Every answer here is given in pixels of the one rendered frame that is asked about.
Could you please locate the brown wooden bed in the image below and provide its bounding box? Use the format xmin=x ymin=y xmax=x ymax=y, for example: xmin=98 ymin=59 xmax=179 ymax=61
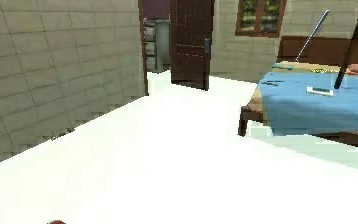
xmin=237 ymin=35 xmax=358 ymax=151

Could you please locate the silver baseball bat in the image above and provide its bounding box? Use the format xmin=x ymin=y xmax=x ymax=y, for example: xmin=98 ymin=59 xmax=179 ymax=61
xmin=295 ymin=9 xmax=330 ymax=63

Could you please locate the teal flat object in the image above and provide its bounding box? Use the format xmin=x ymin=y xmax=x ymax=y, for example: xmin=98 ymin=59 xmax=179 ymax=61
xmin=271 ymin=63 xmax=295 ymax=71

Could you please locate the blue bed blanket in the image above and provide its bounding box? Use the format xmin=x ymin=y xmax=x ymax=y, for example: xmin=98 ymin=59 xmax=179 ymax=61
xmin=256 ymin=70 xmax=358 ymax=137

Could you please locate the dark brown room door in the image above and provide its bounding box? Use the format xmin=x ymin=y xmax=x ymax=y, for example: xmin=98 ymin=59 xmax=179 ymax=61
xmin=169 ymin=0 xmax=216 ymax=92

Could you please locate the brown framed window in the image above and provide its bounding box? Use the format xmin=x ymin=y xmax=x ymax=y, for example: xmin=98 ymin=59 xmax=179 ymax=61
xmin=234 ymin=0 xmax=288 ymax=39

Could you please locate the grey chest of drawers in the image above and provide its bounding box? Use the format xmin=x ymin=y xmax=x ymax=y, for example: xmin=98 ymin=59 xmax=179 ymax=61
xmin=143 ymin=19 xmax=171 ymax=74

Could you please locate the black bat purple tip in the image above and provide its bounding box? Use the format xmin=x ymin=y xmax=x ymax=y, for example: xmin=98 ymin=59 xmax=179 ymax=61
xmin=333 ymin=4 xmax=358 ymax=90

